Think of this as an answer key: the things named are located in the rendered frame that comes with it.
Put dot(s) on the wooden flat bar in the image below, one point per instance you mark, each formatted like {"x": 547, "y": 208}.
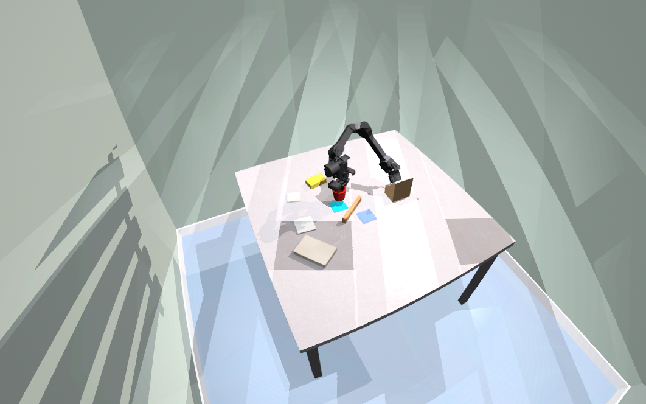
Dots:
{"x": 351, "y": 209}

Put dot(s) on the red cup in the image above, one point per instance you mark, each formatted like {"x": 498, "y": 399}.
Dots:
{"x": 339, "y": 195}

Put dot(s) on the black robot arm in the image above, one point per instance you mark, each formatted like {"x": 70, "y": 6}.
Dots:
{"x": 337, "y": 163}

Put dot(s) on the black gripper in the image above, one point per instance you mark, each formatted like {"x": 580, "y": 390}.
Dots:
{"x": 342, "y": 179}

